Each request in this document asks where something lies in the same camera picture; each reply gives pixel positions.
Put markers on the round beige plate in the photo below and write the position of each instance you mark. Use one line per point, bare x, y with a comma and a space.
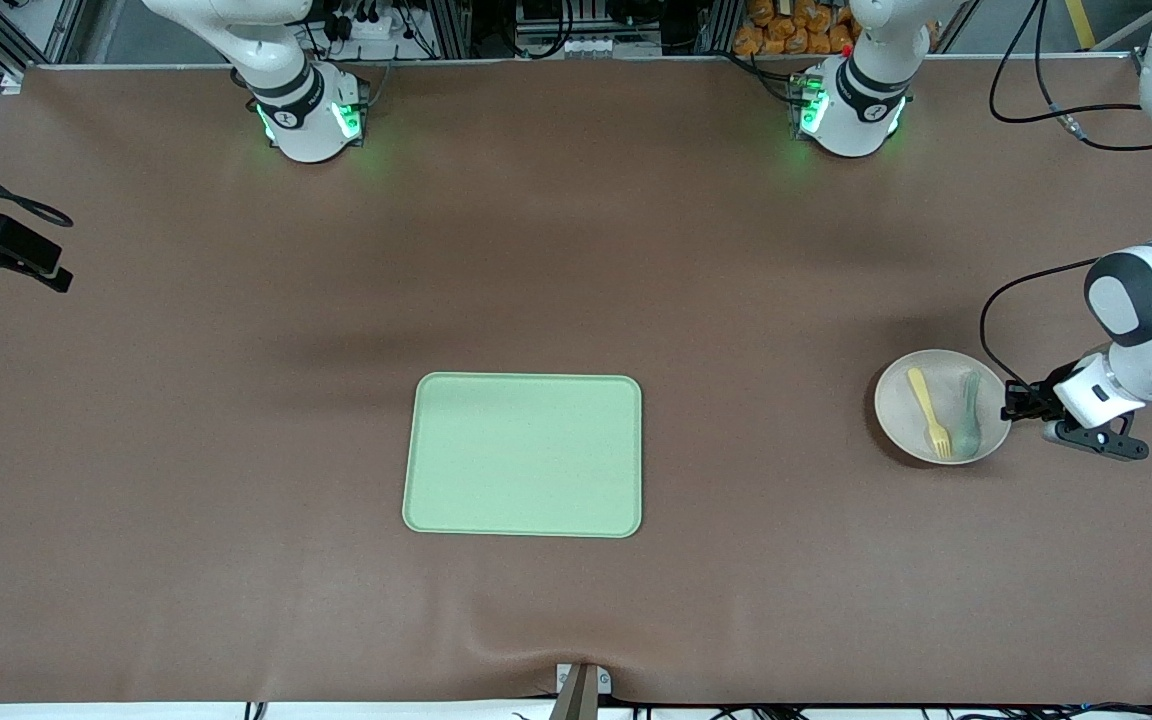
901, 410

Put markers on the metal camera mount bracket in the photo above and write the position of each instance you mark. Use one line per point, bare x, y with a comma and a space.
581, 690

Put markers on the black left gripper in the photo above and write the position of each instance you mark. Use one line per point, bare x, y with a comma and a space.
1034, 402

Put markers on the orange round objects pile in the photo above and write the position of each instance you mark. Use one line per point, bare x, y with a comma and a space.
786, 30

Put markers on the brown table mat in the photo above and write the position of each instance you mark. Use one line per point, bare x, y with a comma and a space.
236, 450

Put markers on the white power strip with plugs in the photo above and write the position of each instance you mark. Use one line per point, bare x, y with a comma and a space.
361, 25

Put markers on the yellow plastic fork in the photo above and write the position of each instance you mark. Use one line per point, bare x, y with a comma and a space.
921, 395

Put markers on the light green rectangular tray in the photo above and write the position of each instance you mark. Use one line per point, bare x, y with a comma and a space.
496, 460

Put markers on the pale green plastic spoon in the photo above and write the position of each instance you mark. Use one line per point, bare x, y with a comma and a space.
966, 430

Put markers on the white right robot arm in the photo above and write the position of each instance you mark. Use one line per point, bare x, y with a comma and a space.
301, 125

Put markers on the slim white power strip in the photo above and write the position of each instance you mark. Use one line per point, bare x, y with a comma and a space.
576, 46

